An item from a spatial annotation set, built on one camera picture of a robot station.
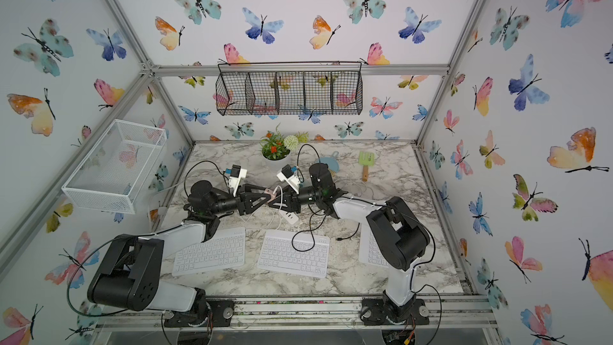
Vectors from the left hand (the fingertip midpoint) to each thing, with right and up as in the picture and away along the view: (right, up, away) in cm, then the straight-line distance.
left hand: (271, 195), depth 77 cm
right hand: (+1, -2, +1) cm, 2 cm away
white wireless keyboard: (-19, -20, +9) cm, 30 cm away
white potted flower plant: (-2, +17, +21) cm, 27 cm away
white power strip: (+5, -10, +16) cm, 19 cm away
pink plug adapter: (+1, 0, -1) cm, 1 cm away
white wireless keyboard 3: (+34, -21, +9) cm, 41 cm away
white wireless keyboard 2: (+7, -21, +8) cm, 24 cm away
